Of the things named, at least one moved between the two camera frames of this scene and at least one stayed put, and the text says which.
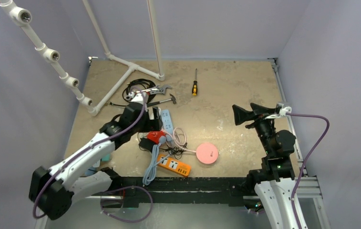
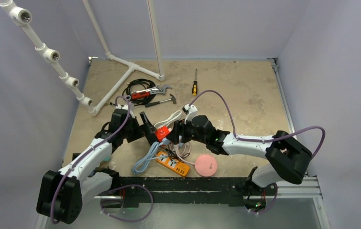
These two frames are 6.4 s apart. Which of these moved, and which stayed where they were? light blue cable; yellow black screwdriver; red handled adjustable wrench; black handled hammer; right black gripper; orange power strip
Moved: light blue cable; right black gripper
Stayed: black handled hammer; orange power strip; red handled adjustable wrench; yellow black screwdriver
